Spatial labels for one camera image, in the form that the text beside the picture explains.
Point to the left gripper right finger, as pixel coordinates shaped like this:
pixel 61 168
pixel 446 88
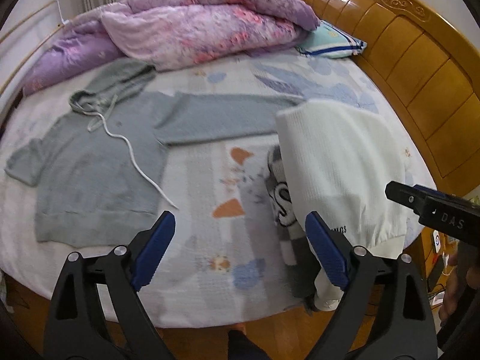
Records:
pixel 384 312

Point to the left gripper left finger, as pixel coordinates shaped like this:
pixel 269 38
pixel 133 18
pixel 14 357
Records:
pixel 76 327

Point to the white knit sweater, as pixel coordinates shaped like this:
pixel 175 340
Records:
pixel 338 160

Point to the right hand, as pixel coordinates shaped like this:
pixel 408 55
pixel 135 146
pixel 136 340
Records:
pixel 452 291

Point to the grey white printed garment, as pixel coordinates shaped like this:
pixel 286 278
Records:
pixel 301 264

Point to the grey hooded sweatshirt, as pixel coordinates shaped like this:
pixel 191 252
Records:
pixel 98 169

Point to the wooden headboard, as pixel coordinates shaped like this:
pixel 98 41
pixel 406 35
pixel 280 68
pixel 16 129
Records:
pixel 428 72

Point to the striped green blue pillow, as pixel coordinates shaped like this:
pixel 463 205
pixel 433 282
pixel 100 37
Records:
pixel 331 42

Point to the bamboo pole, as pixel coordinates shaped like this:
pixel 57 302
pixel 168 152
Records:
pixel 28 57
pixel 27 18

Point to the pink purple floral quilt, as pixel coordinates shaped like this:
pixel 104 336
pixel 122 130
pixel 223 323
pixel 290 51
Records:
pixel 169 35

